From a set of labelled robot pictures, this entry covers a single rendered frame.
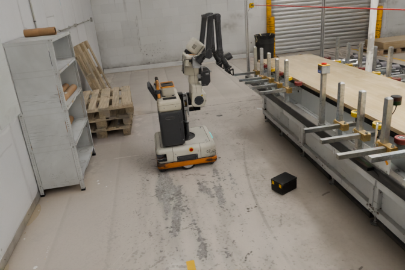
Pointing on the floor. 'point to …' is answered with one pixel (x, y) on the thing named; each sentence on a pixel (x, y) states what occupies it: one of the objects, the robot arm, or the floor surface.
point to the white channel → (372, 18)
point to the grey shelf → (50, 108)
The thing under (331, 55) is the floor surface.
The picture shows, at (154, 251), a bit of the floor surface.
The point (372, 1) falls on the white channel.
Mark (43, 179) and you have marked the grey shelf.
